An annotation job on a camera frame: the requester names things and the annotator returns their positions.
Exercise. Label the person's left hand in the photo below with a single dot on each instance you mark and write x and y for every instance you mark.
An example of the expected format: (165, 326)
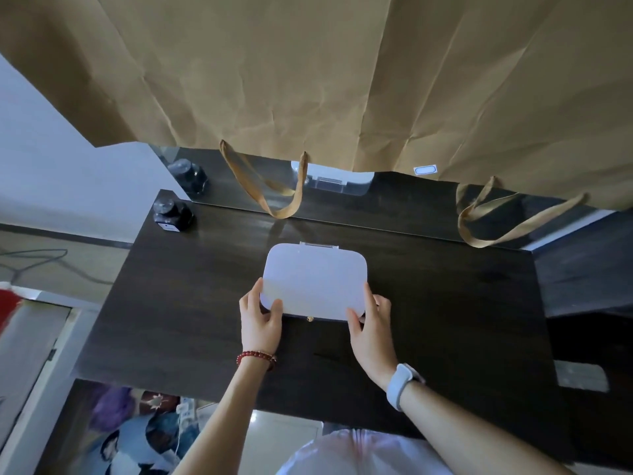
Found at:
(258, 333)

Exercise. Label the person's right hand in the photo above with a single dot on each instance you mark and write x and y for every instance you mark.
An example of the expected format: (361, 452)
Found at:
(372, 343)

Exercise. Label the person's left thumb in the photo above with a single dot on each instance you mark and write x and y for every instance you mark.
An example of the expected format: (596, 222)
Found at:
(277, 311)

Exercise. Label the person's left middle finger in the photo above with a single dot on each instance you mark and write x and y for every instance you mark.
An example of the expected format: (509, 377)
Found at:
(244, 304)

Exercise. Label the person's right thumb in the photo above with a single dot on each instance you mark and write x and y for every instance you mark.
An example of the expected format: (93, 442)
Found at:
(354, 324)

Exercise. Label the person's right middle finger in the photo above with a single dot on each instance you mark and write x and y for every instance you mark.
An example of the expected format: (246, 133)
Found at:
(383, 305)

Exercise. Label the white rounded case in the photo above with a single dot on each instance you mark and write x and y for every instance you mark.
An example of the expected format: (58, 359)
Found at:
(314, 281)

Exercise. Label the person's left forearm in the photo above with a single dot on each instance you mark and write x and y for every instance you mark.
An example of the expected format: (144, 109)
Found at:
(222, 420)

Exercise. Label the person's right forearm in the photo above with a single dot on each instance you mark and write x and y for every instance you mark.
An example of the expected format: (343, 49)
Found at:
(470, 440)

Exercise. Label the white smartwatch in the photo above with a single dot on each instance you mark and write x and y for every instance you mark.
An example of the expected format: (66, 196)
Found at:
(399, 385)

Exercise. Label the person's white shirt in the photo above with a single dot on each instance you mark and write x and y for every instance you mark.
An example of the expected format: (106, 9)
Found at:
(361, 455)

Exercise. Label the white oval sticker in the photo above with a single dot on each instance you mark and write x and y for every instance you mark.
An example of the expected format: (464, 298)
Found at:
(426, 170)

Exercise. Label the patterned colourful fabric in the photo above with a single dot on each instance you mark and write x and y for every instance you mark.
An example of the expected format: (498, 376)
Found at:
(128, 435)

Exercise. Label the dark side furniture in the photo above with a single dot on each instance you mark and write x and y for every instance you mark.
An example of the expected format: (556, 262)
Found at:
(586, 264)

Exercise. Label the grey flat pad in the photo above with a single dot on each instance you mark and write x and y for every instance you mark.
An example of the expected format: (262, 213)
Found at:
(581, 376)

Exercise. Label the white cabinet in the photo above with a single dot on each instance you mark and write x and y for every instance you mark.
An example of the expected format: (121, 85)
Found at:
(34, 370)

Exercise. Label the brown paper bag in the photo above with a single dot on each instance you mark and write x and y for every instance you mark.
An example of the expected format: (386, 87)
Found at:
(346, 79)

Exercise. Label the red cloth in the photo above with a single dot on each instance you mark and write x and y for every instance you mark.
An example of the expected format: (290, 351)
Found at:
(7, 306)

